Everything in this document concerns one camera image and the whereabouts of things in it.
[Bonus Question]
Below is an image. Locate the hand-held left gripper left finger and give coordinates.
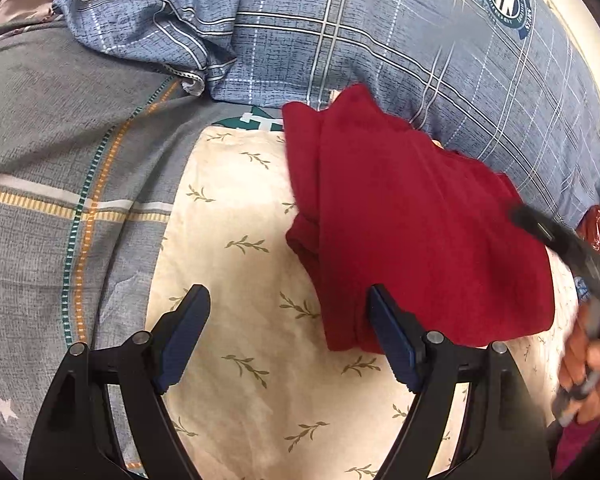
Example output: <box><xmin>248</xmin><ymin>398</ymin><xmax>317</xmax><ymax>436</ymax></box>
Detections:
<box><xmin>24</xmin><ymin>284</ymin><xmax>212</xmax><ymax>480</ymax></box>

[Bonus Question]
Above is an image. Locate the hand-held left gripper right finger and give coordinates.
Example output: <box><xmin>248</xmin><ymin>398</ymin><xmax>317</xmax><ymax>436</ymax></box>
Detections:
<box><xmin>367</xmin><ymin>284</ymin><xmax>553</xmax><ymax>480</ymax></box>

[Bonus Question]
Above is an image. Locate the red knit sweater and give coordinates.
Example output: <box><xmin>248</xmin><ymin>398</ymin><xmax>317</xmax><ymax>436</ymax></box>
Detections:
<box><xmin>281</xmin><ymin>84</ymin><xmax>556</xmax><ymax>356</ymax></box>

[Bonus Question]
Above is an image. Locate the person's right hand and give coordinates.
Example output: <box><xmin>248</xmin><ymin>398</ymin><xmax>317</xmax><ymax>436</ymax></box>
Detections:
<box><xmin>557</xmin><ymin>300</ymin><xmax>600</xmax><ymax>427</ymax></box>

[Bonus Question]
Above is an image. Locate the cream leaf-print pillow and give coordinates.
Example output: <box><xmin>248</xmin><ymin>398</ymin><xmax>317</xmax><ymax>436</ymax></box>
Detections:
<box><xmin>145</xmin><ymin>125</ymin><xmax>581</xmax><ymax>480</ymax></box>

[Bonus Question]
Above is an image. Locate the person's magenta clothing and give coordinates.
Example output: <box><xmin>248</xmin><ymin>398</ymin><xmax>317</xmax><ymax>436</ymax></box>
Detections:
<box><xmin>552</xmin><ymin>422</ymin><xmax>600</xmax><ymax>480</ymax></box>

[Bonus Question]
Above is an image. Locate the grey plaid bedsheet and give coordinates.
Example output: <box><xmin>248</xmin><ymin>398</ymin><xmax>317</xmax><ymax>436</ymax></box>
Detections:
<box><xmin>0</xmin><ymin>25</ymin><xmax>287</xmax><ymax>477</ymax></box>

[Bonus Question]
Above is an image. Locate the blue plaid quilt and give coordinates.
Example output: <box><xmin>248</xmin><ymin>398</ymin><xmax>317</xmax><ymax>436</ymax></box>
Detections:
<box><xmin>52</xmin><ymin>0</ymin><xmax>600</xmax><ymax>231</ymax></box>

